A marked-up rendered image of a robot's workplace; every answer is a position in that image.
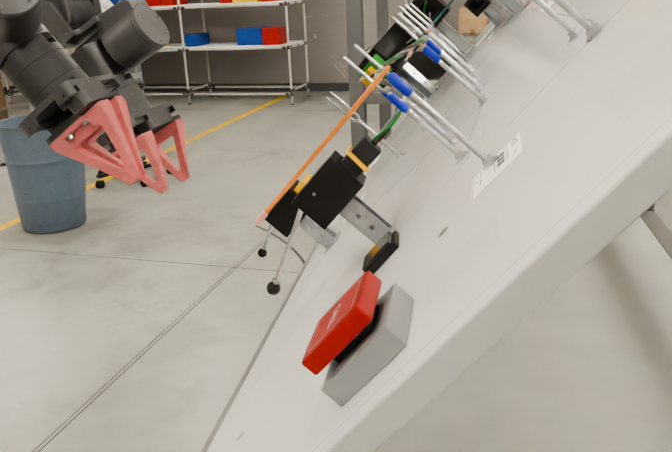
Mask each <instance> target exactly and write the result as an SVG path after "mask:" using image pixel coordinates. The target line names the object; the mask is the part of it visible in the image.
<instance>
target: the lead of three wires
mask: <svg viewBox="0 0 672 452"><path fill-rule="evenodd" d="M387 82H388V80H387ZM386 85H387V86H389V87H392V88H394V89H395V90H397V89H396V88H395V87H394V86H392V85H391V84H390V83H389V82H388V83H387V84H386ZM397 91H398V90H397ZM398 96H399V98H401V99H402V100H403V101H404V102H405V100H406V96H404V95H403V94H402V93H401V92H399V91H398ZM401 113H402V111H400V110H399V109H398V108H397V107H396V109H395V112H394V114H393V115H392V116H391V118H390V119H389V120H388V122H387V123H386V124H385V126H384V127H383V128H382V130H381V131H380V133H379V134H378V135H376V136H375V137H374V138H373V139H372V140H371V142H372V141H373V140H374V141H375V142H376V143H377V144H378V143H379V142H380V141H381V140H382V139H383V138H384V137H385V136H386V135H387V133H388V132H389V131H390V129H391V127H392V126H393V125H394V124H395V123H396V122H397V120H398V119H399V117H400V115H401Z"/></svg>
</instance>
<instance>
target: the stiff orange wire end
mask: <svg viewBox="0 0 672 452"><path fill-rule="evenodd" d="M389 69H390V66H389V65H387V66H386V67H385V68H384V70H383V71H382V72H381V73H380V74H379V75H378V76H377V78H376V79H375V80H374V81H373V83H372V84H371V85H370V86H369V87H368V88H367V90H366V91H365V92H364V93H363V94H362V96H361V97H360V98H359V99H358V100H357V101H356V103H355V104H354V105H353V106H352V107H351V109H350V110H349V111H348V112H347V113H346V114H345V116H344V117H343V118H342V119H341V120H340V122H339V123H338V124H337V125H336V126H335V128H334V129H333V130H332V131H331V132H330V133H329V135H328V136H327V137H326V138H325V139H324V141H323V142H322V143H321V144H320V145H319V146H318V148H317V149H316V150H315V151H314V152H313V154H312V155H311V156H310V157H309V158H308V159H307V161H306V162H305V163H304V164H303V165H302V167H301V168H300V169H299V170H298V171H297V172H296V174H295V175H294V176H293V177H292V178H291V180H290V181H289V182H288V183H287V184H286V186H285V187H284V188H283V189H282V190H281V191H280V193H279V194H278V195H277V196H276V197H275V199H274V200H273V201H272V202H271V203H270V204H269V206H268V207H267V208H266V209H265V210H264V211H262V212H261V213H260V215H259V216H258V217H257V218H256V220H255V222H256V223H255V224H254V225H253V226H252V228H251V229H250V231H252V230H253V229H254V228H255V227H256V225H257V224H261V223H262V222H263V221H264V220H265V218H266V217H267V216H268V213H269V212H270V211H271V210H272V208H273V207H274V206H275V205H276V204H277V202H278V201H279V200H280V199H281V198H282V197H283V195H284V194H285V193H286V192H287V191H288V190H289V188H290V187H291V186H292V185H293V184H294V182H295V181H296V180H297V179H298V178H299V177H300V175H301V174H302V173H303V172H304V171H305V170H306V168H307V167H308V166H309V165H310V164H311V162H312V161H313V160H314V159H315V158H316V157H317V155H318V154H319V153H320V152H321V151H322V150H323V148H324V147H325V146H326V145H327V144H328V142H329V141H330V140H331V139H332V138H333V137H334V135H335V134H336V133H337V132H338V131H339V130H340V128H341V127H342V126H343V125H344V124H345V122H346V121H347V120H348V119H349V118H350V117H351V115H352V114H353V113H354V112H355V111H356V110H357V108H358V107H359V106H360V105H361V104H362V102H363V101H364V100H365V99H366V98H367V97H368V95H369V94H370V93H371V92H372V91H373V90H374V88H375V87H376V86H377V85H378V84H379V82H380V81H381V80H382V78H383V77H384V76H385V74H386V73H387V72H388V71H389Z"/></svg>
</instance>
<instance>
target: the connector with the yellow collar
mask: <svg viewBox="0 0 672 452"><path fill-rule="evenodd" d="M371 140H372V139H371V138H370V137H369V136H368V135H367V134H365V135H364V137H363V138H362V139H361V140H360V141H359V142H358V143H357V144H356V145H355V146H354V147H353V148H352V151H351V152H352V153H353V154H354V155H355V156H356V157H357V158H358V159H359V160H360V161H361V162H362V163H363V164H364V165H365V166H366V167H368V166H369V165H370V164H371V163H372V162H373V161H374V160H375V159H376V157H377V156H378V155H379V154H380V153H381V148H380V147H379V146H378V145H377V143H376V142H375V141H374V140H373V141H372V142H371ZM339 163H340V164H341V165H342V166H343V167H344V168H346V169H347V170H348V171H349V172H350V173H351V174H353V175H354V176H355V177H356V178H357V177H358V176H359V175H360V174H361V173H362V172H363V171H364V170H363V169H362V168H361V167H359V166H358V165H357V164H356V163H355V162H354V161H353V160H352V159H351V158H350V157H349V156H348V155H347V154H346V155H345V156H344V157H343V158H342V159H341V160H340V162H339Z"/></svg>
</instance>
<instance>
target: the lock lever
mask: <svg viewBox="0 0 672 452"><path fill-rule="evenodd" d="M302 214H303V212H302V211H301V210H300V209H298V212H297V215H296V218H295V222H294V224H293V227H292V230H291V233H290V236H289V239H288V242H287V245H286V247H285V250H284V253H283V256H282V259H281V261H280V264H279V267H278V270H277V273H276V275H275V277H274V278H272V281H273V283H274V284H275V285H278V284H280V280H279V279H280V277H281V274H282V271H283V268H284V266H285V263H286V260H287V257H288V254H289V252H290V249H291V246H292V243H293V240H294V238H295V235H296V232H297V229H298V226H299V223H300V220H301V217H302Z"/></svg>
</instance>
